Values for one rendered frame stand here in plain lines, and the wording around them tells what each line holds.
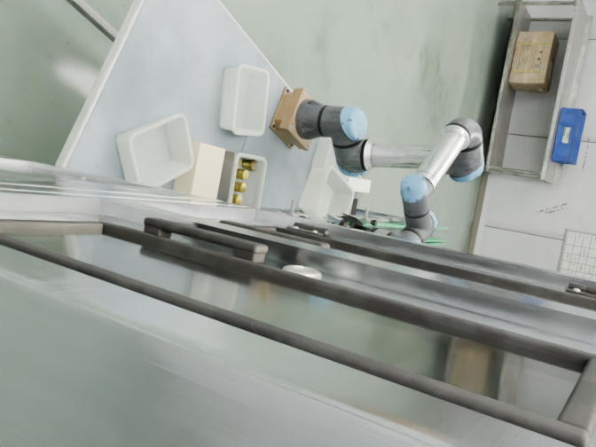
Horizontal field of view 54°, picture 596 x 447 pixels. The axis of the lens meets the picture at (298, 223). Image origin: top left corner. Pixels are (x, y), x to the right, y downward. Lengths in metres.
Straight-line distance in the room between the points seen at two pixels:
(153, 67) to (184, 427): 1.56
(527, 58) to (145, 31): 6.09
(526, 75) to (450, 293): 6.89
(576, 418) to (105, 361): 0.20
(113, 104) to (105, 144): 0.11
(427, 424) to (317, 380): 0.04
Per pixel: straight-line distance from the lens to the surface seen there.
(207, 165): 1.83
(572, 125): 7.19
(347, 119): 2.08
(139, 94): 1.71
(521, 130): 7.92
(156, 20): 1.76
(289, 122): 2.15
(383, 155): 2.13
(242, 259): 0.54
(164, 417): 0.23
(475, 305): 0.51
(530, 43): 7.48
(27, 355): 0.29
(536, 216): 7.78
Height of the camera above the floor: 2.02
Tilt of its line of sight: 31 degrees down
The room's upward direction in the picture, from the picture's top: 102 degrees clockwise
